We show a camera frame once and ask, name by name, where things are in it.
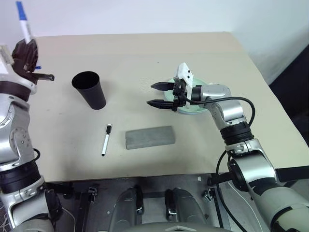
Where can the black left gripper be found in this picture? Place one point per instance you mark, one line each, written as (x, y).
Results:
(25, 64)

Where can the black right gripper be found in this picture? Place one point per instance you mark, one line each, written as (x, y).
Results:
(179, 90)

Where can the light green plate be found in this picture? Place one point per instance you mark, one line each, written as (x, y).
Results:
(193, 110)

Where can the blue capped whiteboard marker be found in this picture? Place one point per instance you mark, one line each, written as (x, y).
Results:
(24, 26)

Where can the grey felt glasses case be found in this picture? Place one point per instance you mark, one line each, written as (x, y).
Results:
(149, 137)

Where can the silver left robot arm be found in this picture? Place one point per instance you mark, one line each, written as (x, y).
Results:
(14, 135)

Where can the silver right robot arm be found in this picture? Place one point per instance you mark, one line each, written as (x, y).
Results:
(229, 111)

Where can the black pen cup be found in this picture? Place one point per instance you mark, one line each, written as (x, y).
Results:
(94, 96)

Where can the black capped whiteboard marker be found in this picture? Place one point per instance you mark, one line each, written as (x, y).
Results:
(105, 142)

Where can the metal table clamp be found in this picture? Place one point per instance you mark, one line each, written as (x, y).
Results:
(209, 195)
(92, 193)

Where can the grey rounded leg shell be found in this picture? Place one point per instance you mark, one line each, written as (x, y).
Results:
(190, 207)
(125, 207)

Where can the black table leg bar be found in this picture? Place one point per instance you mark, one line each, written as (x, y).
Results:
(82, 212)
(221, 212)

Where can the grey robot waist cover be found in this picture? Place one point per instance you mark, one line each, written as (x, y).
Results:
(178, 228)

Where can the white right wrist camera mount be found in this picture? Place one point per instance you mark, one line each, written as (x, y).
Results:
(184, 72)

